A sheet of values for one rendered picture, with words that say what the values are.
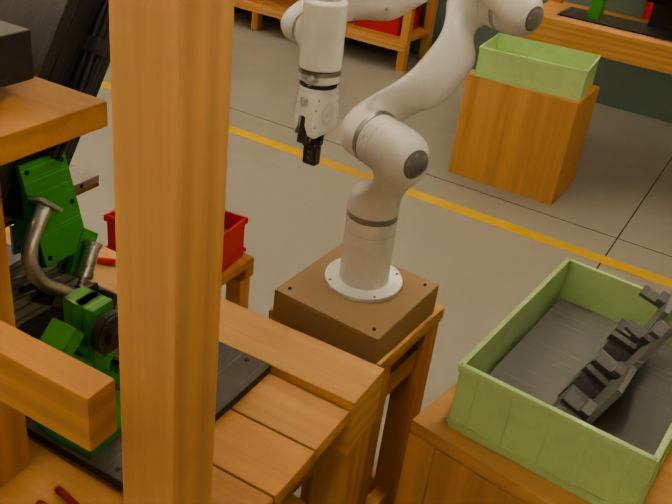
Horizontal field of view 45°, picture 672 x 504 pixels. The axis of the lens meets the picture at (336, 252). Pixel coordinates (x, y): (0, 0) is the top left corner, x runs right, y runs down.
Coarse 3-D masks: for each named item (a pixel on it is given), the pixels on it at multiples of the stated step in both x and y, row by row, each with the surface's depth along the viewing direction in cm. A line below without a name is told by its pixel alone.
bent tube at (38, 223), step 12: (36, 204) 155; (48, 204) 153; (36, 216) 153; (48, 216) 154; (36, 228) 152; (24, 240) 152; (36, 240) 152; (24, 252) 152; (36, 252) 153; (24, 264) 152; (36, 264) 153; (36, 276) 153; (48, 288) 156; (60, 288) 159; (72, 288) 162
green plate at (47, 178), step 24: (24, 168) 153; (48, 168) 158; (24, 192) 154; (48, 192) 158; (72, 192) 163; (24, 216) 159; (72, 216) 164; (48, 240) 159; (72, 240) 164; (48, 264) 160
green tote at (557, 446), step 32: (544, 288) 198; (576, 288) 212; (608, 288) 206; (640, 288) 201; (512, 320) 184; (640, 320) 204; (480, 352) 172; (480, 384) 165; (448, 416) 173; (480, 416) 168; (512, 416) 163; (544, 416) 158; (512, 448) 166; (544, 448) 161; (576, 448) 157; (608, 448) 152; (576, 480) 159; (608, 480) 155; (640, 480) 151
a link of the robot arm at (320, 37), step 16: (304, 0) 149; (320, 0) 147; (336, 0) 148; (304, 16) 150; (320, 16) 147; (336, 16) 148; (304, 32) 151; (320, 32) 149; (336, 32) 150; (304, 48) 152; (320, 48) 150; (336, 48) 151; (304, 64) 153; (320, 64) 152; (336, 64) 153
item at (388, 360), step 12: (288, 324) 193; (420, 324) 196; (432, 324) 201; (312, 336) 189; (408, 336) 191; (420, 336) 196; (396, 348) 187; (408, 348) 192; (384, 360) 182; (396, 360) 188
